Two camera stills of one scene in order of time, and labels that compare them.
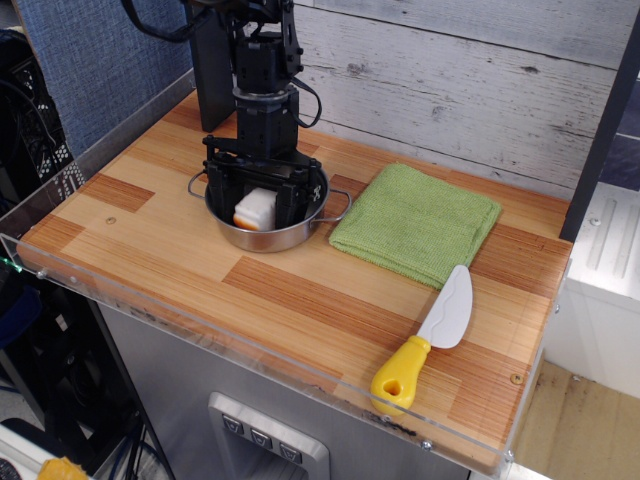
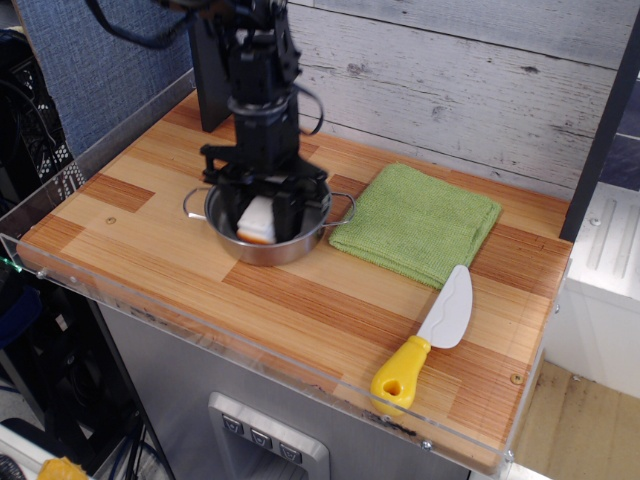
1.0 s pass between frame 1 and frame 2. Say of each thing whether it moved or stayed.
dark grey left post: stayed
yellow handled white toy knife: stayed
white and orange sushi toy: moved
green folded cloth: stayed
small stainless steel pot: moved
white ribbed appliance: stayed
